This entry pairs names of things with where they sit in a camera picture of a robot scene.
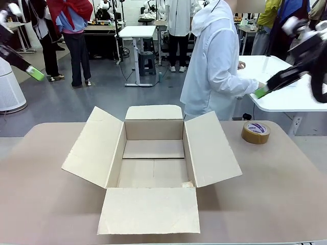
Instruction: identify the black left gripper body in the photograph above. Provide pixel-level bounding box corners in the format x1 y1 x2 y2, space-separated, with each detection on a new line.
0 24 15 48

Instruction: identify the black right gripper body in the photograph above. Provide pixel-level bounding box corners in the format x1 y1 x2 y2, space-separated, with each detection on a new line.
287 32 327 75

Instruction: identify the brown cardboard box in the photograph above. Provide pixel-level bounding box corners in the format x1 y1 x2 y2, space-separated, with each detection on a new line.
61 104 243 235

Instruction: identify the person's right forearm white sleeve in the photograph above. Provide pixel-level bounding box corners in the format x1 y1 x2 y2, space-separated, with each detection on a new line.
224 73 260 97

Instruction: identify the white rounded side table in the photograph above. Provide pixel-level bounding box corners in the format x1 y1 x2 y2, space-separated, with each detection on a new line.
236 55 327 136

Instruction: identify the white cylindrical appliance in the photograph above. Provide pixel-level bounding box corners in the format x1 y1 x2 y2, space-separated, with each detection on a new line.
0 57 28 113

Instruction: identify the person in black white outfit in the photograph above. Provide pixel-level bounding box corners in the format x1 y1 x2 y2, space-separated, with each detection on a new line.
21 0 65 81

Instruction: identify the person in blue jacket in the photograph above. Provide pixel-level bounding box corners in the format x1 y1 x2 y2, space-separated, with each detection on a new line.
270 0 311 56

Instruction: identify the person in yellow jacket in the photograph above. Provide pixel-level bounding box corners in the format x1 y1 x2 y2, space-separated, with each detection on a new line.
251 0 282 56

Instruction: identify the person in red blue top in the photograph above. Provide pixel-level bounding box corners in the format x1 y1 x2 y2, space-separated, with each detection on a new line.
47 0 94 87

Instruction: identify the brown packing tape roll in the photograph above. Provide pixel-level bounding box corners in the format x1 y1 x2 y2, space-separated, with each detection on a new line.
241 120 271 145

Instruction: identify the person in white hoodie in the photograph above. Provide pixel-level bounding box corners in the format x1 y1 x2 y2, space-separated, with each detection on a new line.
180 0 266 121

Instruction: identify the dark workbench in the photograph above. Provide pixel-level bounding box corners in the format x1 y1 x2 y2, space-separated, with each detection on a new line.
83 24 119 61

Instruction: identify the white humanoid robot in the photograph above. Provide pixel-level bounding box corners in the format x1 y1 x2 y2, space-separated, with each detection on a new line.
97 0 115 21
138 0 158 23

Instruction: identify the person in white shirt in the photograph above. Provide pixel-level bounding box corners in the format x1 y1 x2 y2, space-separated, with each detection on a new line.
165 0 198 73

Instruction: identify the white standing desk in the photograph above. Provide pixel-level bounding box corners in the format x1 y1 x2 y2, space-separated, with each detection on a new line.
118 25 157 87

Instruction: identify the grey plastic stool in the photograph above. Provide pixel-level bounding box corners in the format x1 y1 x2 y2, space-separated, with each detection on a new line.
137 51 157 77

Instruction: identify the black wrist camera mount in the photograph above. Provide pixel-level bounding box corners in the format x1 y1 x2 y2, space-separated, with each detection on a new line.
310 69 327 104

